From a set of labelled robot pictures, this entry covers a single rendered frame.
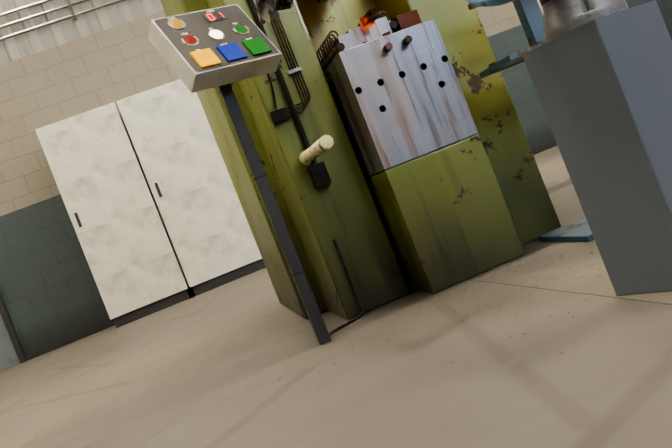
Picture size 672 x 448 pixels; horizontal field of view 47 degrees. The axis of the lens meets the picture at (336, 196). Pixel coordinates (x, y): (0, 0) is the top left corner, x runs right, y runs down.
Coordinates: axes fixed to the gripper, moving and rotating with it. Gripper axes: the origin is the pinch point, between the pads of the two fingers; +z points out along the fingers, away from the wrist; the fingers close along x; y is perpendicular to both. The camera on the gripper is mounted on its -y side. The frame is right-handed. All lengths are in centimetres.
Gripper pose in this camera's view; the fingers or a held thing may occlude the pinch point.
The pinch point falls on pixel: (262, 18)
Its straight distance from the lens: 259.7
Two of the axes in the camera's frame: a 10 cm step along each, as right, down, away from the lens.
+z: -3.0, 6.5, 7.0
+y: 5.9, 7.0, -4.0
